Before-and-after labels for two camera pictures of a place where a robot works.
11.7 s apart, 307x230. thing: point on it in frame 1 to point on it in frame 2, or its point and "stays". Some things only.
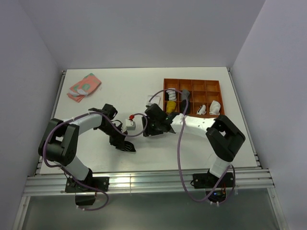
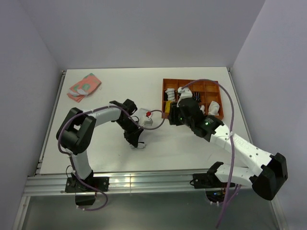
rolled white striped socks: (172, 94) stays
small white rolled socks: (202, 110) stays
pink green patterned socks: (77, 92) stays
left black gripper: (118, 140) to (133, 137)
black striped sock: (129, 146) to (196, 96)
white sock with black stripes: (156, 99) to (140, 144)
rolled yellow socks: (171, 106) stays
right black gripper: (148, 130) to (174, 108)
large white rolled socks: (214, 108) stays
